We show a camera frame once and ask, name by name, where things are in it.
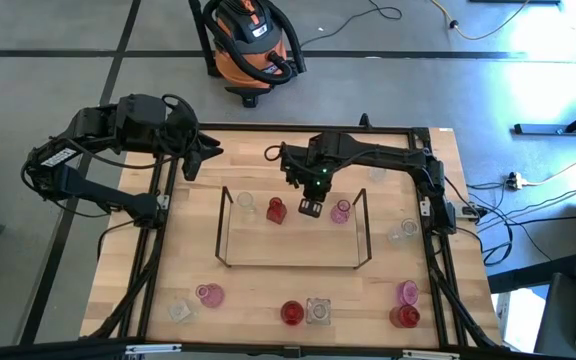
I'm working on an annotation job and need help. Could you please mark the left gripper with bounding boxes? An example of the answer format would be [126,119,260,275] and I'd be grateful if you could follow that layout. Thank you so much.
[165,102,225,183]

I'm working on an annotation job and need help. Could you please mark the black stand leg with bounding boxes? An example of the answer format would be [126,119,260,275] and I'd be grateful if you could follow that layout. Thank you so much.
[187,0,221,79]

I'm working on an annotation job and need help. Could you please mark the wooden shelf black metal frame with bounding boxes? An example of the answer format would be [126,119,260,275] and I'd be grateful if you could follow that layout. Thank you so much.
[214,186,373,270]

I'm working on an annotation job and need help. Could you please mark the clear tall slim glass vase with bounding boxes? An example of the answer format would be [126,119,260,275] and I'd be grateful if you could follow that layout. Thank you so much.
[236,190,258,221]

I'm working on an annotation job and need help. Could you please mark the dark grey desk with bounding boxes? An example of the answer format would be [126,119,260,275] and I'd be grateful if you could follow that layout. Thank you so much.
[534,272,576,360]

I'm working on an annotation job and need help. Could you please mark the clear star-cut crystal vase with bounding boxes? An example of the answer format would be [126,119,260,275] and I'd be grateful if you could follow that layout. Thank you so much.
[305,297,333,326]

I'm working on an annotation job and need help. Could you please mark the red bulbous glass vase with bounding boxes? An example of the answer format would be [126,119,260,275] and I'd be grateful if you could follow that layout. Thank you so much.
[389,304,422,330]

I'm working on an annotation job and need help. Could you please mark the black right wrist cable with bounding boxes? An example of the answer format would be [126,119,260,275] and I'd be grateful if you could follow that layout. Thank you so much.
[263,143,289,164]

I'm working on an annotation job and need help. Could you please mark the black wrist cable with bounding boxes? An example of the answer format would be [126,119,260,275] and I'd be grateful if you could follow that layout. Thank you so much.
[263,143,289,164]
[160,93,202,151]

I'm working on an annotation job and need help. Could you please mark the looped black floor cable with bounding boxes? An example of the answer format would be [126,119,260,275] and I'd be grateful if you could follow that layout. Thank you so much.
[465,182,554,267]

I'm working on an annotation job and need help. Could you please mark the black crossbar silver brackets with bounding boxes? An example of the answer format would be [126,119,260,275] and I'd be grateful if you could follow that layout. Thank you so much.
[0,337,576,360]

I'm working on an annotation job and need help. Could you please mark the curved black arm cable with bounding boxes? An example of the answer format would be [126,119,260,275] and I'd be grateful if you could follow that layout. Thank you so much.
[96,219,137,262]

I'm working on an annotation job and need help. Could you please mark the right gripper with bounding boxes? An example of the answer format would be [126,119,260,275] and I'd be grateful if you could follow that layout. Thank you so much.
[280,132,342,219]

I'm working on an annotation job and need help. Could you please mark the thin black floor cable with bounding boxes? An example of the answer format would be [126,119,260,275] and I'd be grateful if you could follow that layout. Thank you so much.
[299,0,404,49]

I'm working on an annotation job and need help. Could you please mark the yellow floor cable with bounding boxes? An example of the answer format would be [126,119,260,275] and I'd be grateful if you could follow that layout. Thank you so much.
[430,0,532,41]

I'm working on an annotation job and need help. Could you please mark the red pear-shaped glass vase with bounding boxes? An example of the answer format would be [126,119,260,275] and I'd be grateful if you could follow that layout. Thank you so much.
[279,300,305,327]

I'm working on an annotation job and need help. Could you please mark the black aluminium table frame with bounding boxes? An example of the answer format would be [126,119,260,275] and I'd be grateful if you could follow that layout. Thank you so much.
[80,112,502,351]

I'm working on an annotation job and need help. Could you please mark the pink ribbed wide glass vase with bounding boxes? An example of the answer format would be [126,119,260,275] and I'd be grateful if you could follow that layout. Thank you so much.
[395,279,420,307]

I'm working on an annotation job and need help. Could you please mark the red square glass vase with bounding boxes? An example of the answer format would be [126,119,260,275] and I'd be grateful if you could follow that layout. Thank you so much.
[265,196,289,226]

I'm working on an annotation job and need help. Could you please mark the black T-shaped desk foot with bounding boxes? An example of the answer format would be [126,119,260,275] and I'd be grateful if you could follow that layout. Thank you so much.
[512,89,576,136]

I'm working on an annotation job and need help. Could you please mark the clear faceted square glass vase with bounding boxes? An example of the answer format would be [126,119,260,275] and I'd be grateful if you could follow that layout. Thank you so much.
[168,299,193,324]

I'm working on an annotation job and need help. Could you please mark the orange black shop vacuum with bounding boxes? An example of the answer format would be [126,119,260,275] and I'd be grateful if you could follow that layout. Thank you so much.
[201,0,308,109]

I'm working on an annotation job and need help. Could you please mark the pink long-necked glass vase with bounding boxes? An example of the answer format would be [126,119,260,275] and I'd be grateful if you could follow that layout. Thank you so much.
[195,282,226,309]

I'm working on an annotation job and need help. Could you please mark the clear swirl-patterned glass vase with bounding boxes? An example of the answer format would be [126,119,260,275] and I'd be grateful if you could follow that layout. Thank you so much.
[386,217,419,250]

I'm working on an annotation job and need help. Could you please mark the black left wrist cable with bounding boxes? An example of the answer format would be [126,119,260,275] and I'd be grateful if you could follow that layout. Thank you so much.
[160,93,202,151]

